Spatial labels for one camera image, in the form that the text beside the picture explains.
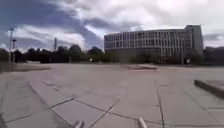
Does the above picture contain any row of trees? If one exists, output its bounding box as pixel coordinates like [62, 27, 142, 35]
[0, 44, 224, 66]

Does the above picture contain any short pole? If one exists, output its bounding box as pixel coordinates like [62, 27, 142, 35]
[11, 39, 18, 64]

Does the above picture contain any tall lamp pole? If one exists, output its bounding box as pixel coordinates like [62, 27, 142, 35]
[8, 27, 15, 69]

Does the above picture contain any large curved pale building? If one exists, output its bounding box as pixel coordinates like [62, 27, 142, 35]
[103, 24, 205, 65]

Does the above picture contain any distant tower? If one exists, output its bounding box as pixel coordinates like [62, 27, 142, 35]
[53, 37, 58, 52]

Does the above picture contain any grey paved plaza ground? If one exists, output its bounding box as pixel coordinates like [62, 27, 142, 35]
[0, 63, 224, 128]

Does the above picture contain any low reddish bed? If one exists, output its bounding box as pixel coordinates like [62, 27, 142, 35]
[128, 64, 158, 71]

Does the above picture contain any robot's own part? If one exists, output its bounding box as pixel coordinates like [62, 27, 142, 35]
[73, 120, 85, 128]
[137, 117, 149, 128]

